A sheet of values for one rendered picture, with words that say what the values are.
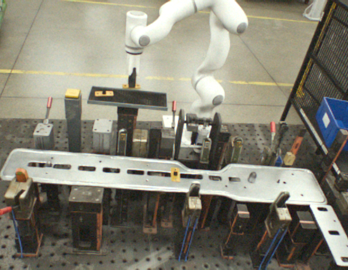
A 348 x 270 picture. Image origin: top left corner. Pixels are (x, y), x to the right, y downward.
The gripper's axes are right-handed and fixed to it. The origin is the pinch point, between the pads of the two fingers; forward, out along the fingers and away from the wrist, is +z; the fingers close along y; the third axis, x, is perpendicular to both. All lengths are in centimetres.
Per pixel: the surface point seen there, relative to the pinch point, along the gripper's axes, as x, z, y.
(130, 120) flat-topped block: 0.0, 18.9, 4.5
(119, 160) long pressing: -7.0, 24.0, 27.1
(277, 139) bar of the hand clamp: 64, 11, 30
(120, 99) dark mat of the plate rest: -5.2, 8.0, 3.1
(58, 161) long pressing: -32.3, 23.9, 26.7
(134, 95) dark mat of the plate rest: 1.7, 8.0, -0.6
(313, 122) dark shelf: 104, 21, 3
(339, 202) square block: 83, 22, 61
